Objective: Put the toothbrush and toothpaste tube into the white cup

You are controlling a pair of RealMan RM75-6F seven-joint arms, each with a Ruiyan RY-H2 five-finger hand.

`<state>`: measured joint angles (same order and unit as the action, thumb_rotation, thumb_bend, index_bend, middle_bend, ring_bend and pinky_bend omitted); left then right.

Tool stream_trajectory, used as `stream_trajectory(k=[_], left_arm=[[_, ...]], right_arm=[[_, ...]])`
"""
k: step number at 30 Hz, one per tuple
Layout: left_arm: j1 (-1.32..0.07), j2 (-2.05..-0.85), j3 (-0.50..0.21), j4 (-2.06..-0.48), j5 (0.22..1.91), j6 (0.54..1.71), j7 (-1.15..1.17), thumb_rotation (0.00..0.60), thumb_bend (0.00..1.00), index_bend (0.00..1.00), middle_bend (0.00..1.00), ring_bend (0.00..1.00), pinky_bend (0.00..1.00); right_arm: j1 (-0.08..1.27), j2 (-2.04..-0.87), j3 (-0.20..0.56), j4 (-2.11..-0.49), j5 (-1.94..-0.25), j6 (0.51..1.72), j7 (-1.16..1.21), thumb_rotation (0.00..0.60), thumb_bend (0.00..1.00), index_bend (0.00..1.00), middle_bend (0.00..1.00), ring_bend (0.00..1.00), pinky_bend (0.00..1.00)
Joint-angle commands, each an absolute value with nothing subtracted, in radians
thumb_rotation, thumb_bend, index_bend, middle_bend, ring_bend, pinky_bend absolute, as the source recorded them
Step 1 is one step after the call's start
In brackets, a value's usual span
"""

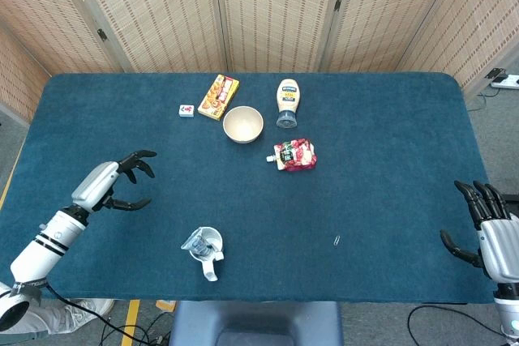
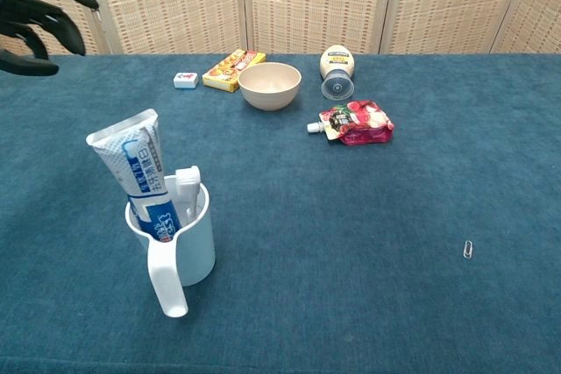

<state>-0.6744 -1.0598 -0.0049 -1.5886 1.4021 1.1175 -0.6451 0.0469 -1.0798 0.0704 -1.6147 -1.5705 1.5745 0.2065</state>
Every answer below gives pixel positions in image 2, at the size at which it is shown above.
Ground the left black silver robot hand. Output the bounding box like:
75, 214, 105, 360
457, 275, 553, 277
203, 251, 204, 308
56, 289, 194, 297
0, 0, 100, 77

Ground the blue white toothpaste tube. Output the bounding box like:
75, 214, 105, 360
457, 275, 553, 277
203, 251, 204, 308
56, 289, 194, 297
85, 108, 181, 244

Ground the white toothbrush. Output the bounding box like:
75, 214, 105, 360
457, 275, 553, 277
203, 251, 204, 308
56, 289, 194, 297
174, 165, 202, 222

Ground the white mahjong tile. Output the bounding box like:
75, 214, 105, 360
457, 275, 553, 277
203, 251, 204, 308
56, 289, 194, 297
173, 71, 200, 90

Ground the yellow orange food box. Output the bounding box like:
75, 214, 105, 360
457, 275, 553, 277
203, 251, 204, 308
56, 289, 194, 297
202, 48, 267, 94

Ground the beige bowl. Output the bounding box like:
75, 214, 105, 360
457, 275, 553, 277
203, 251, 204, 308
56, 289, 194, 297
237, 61, 302, 112

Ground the mayonnaise squeeze bottle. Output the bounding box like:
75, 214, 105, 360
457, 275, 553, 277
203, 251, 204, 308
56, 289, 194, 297
319, 44, 355, 101

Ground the red spout pouch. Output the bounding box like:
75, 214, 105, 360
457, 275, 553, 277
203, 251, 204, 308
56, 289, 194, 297
306, 99, 395, 147

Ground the blue tablecloth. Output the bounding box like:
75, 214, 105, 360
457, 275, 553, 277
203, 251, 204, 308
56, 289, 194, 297
0, 53, 561, 374

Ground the white measuring scoop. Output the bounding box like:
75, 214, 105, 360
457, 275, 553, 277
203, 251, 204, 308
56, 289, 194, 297
124, 174, 217, 318

